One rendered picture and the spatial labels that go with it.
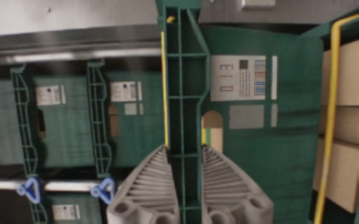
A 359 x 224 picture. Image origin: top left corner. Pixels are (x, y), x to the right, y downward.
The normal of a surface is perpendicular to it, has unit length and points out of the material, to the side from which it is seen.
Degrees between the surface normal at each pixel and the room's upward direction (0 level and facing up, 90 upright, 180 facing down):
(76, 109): 98
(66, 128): 98
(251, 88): 95
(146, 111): 91
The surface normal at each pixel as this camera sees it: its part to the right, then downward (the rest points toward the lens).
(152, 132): 0.11, 0.09
